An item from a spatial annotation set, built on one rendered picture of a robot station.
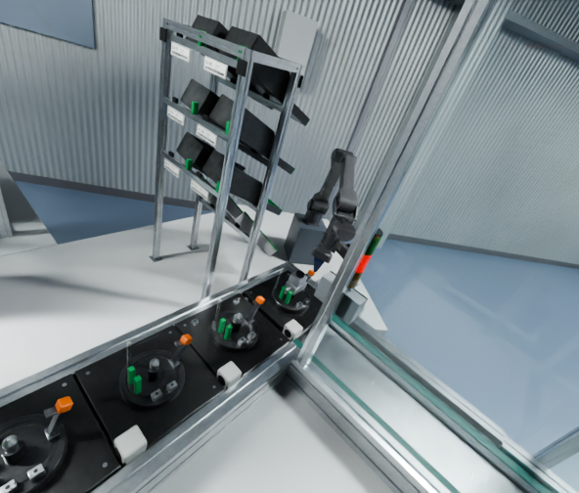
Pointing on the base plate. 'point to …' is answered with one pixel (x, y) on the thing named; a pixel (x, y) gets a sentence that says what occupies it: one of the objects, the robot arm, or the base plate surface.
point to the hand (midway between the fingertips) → (319, 262)
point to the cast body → (295, 283)
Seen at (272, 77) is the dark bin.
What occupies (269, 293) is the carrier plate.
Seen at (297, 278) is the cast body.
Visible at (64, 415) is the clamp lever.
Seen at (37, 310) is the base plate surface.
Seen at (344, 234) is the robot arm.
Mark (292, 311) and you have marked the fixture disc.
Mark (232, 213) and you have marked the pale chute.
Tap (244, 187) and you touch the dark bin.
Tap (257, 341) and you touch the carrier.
